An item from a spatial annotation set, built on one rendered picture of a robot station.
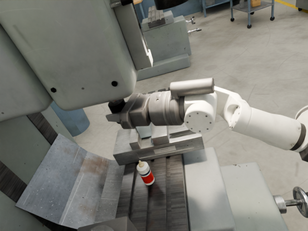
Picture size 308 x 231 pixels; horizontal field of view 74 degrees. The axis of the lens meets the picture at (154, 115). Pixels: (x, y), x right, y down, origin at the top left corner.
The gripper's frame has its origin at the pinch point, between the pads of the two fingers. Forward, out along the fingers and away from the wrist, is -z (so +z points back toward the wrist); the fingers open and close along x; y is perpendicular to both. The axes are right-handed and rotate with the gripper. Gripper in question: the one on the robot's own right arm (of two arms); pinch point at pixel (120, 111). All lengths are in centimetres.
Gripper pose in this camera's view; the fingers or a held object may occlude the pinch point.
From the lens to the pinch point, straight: 58.8
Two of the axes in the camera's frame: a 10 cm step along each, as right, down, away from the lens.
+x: -2.9, 6.3, -7.2
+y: 2.9, 7.7, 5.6
